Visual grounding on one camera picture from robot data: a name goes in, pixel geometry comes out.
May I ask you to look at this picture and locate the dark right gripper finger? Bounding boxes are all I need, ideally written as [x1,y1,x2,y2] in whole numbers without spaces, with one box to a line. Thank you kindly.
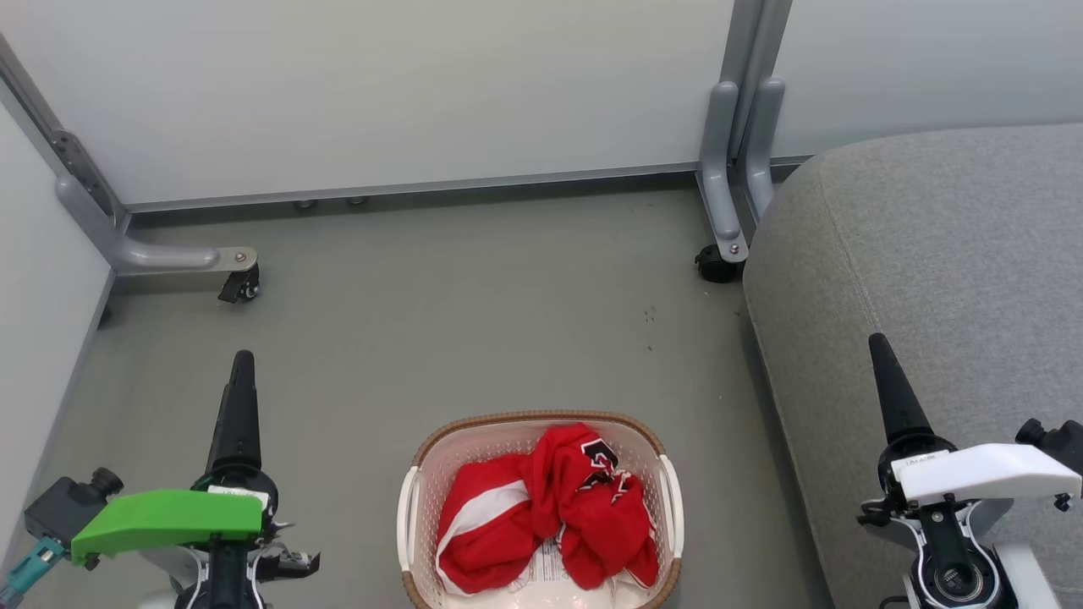
[868,332,934,447]

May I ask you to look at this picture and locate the left cable with teal connector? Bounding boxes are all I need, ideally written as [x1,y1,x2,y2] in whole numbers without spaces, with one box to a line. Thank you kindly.
[2,536,67,601]

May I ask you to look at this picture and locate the grey fabric sofa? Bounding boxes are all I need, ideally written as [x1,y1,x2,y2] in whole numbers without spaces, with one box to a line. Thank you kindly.
[742,123,1083,609]

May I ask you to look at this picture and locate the grey partition bottom rail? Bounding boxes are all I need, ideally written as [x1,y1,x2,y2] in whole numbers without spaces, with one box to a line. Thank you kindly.
[125,155,813,214]

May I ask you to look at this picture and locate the grey partition leg long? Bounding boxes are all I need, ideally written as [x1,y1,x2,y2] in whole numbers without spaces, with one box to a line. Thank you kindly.
[0,34,259,280]

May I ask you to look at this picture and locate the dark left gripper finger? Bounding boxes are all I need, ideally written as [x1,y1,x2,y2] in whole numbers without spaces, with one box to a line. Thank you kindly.
[206,350,264,476]

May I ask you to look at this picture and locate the red shorts with white stripes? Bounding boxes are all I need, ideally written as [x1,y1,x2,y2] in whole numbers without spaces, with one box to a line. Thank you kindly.
[435,455,547,595]

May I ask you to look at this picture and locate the black caster wheel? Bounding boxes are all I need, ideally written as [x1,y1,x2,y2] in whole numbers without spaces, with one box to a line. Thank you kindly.
[217,266,261,305]
[695,244,746,284]

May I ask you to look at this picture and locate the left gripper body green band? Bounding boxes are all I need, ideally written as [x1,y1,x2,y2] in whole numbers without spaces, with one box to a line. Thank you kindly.
[70,470,322,584]

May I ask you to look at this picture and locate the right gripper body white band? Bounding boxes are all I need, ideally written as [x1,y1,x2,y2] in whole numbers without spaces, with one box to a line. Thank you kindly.
[858,433,1083,552]

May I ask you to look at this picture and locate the white laundry basket brown rim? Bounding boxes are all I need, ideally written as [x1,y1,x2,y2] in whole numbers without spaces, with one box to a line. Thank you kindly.
[397,410,684,609]

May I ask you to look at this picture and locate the red jersey with black print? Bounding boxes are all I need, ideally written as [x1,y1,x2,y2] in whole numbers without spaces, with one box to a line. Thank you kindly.
[526,422,661,591]

